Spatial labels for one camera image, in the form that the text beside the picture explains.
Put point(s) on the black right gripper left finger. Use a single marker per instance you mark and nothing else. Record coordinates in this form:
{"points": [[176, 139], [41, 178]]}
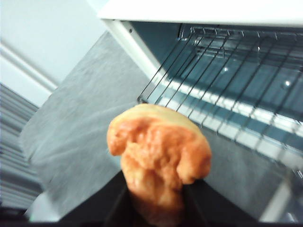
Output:
{"points": [[106, 203]]}

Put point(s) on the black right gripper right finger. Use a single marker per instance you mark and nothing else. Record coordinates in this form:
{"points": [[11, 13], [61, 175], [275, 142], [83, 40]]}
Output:
{"points": [[213, 205]]}

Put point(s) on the golden brown bread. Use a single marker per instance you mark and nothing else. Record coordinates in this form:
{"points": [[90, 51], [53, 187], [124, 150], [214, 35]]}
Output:
{"points": [[156, 151]]}

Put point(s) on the cream toaster oven body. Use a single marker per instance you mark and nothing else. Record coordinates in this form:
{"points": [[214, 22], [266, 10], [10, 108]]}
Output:
{"points": [[189, 11]]}

